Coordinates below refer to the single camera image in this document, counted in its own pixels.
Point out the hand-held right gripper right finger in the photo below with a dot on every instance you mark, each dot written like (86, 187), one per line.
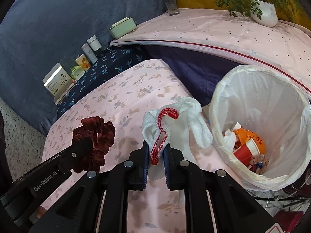
(167, 170)

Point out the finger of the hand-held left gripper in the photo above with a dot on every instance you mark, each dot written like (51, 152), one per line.
(77, 154)

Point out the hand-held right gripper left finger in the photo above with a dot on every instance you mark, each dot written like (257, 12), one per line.
(145, 165)

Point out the dark red velvet scrunchie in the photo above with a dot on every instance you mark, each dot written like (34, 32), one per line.
(102, 131)

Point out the white glove with red cuff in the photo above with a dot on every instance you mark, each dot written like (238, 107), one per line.
(189, 116)

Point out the white tissue paper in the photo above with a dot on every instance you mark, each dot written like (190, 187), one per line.
(228, 137)

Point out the red paper cup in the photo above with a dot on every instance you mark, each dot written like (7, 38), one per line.
(244, 153)

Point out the orange plastic bag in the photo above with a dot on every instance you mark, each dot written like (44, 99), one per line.
(252, 138)

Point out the small brown plush toy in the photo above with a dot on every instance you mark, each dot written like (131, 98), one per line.
(261, 161)

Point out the bin with white liner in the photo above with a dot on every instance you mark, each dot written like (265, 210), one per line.
(267, 102)

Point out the person's left hand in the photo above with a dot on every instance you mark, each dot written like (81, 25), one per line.
(41, 211)

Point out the white printed box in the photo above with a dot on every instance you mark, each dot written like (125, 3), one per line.
(57, 81)

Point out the green and white packet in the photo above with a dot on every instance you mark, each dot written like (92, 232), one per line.
(77, 72)

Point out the pink floral tablecloth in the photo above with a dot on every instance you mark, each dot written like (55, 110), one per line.
(136, 82)

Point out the yellow floral tin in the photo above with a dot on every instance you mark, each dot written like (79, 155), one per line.
(83, 63)

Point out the navy floral cloth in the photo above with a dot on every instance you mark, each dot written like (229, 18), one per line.
(109, 63)

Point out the tall white canister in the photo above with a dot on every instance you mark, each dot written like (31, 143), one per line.
(89, 53)

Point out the purple cloth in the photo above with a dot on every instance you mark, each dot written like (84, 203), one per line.
(194, 70)

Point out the short white canister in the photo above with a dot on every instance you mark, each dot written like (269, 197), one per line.
(94, 44)

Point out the blue curtain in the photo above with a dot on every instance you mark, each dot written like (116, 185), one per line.
(48, 29)

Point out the dark red bag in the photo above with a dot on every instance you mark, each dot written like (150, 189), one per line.
(289, 219)

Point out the pale green box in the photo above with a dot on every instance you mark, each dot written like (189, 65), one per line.
(121, 29)

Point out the pink dotted cloth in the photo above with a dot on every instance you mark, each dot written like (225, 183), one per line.
(206, 29)

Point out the green plant in white pot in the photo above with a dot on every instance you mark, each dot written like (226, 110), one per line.
(266, 13)

